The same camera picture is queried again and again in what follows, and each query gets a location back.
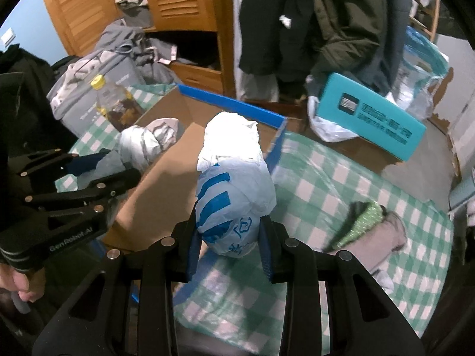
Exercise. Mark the dark clothes in wardrobe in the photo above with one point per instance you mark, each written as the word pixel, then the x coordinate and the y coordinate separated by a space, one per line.
pixel 193 53

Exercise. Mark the green white checked tablecloth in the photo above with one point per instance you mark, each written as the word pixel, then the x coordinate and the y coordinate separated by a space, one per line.
pixel 334 178

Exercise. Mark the person's left hand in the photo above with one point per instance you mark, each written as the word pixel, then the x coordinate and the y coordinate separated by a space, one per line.
pixel 18 285

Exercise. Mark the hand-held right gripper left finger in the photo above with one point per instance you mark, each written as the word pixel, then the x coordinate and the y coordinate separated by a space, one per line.
pixel 193 246

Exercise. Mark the grey fabric storage bag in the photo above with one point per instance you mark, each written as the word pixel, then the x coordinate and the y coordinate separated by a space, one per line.
pixel 74 100

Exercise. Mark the clear blue plastic bag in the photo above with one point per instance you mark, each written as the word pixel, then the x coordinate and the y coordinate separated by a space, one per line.
pixel 419 70

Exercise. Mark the folded grey clothes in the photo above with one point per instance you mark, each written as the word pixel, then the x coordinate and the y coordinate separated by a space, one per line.
pixel 133 0

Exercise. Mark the clear bottle with yellow cap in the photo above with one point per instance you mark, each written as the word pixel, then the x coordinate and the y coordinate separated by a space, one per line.
pixel 115 105

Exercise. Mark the black cloth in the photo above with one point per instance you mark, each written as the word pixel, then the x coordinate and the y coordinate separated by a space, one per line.
pixel 356 209

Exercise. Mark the white wall switch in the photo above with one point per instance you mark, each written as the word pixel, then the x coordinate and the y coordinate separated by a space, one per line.
pixel 7 37

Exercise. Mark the wooden chair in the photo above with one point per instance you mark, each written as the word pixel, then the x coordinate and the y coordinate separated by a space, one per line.
pixel 432 22

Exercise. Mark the dark cloth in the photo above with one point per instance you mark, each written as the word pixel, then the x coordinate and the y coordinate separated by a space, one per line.
pixel 26 92

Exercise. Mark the grey white cloth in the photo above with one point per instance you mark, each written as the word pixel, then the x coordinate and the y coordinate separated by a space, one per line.
pixel 144 141

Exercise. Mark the grey hoodie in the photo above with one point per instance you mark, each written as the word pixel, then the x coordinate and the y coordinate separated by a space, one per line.
pixel 120 40

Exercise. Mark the white and blue plastic bag bundle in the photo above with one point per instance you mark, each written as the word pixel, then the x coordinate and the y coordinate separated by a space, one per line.
pixel 233 178

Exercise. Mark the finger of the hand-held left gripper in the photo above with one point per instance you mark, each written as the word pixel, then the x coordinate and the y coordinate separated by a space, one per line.
pixel 111 187
pixel 87 161

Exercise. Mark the dark olive hanging jacket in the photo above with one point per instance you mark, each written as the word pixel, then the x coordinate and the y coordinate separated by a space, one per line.
pixel 349 26

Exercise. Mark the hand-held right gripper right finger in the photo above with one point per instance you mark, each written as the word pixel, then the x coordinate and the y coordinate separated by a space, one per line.
pixel 265 248

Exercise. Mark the cardboard box with blue outside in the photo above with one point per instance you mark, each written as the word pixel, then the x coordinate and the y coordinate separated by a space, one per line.
pixel 167 193

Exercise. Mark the green glittery cloth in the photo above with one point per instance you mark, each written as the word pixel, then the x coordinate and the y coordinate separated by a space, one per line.
pixel 362 228

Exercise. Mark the light blue shelf unit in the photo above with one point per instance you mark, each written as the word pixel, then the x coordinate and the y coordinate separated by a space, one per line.
pixel 462 193

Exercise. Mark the teal cardboard box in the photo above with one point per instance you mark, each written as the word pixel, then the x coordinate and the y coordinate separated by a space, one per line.
pixel 371 118

